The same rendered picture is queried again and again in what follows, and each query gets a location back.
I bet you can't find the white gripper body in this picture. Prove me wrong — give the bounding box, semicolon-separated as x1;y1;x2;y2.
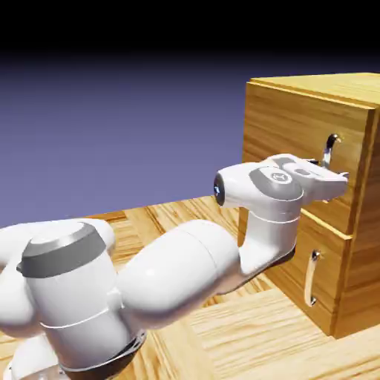
301;163;350;206

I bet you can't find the light wooden cabinet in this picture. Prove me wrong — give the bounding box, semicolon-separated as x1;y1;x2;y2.
236;71;380;340

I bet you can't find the short wooden cabinet door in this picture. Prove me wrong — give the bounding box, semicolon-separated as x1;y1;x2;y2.
237;206;353;337

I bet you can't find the tall wooden cabinet door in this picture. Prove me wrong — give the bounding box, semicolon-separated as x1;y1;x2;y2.
241;81;379;236

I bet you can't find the dark shiny curved metal handle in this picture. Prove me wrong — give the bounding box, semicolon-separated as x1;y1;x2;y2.
318;133;342;171

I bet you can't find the pale curved metal handle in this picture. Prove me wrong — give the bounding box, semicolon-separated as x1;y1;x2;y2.
304;249;324;308

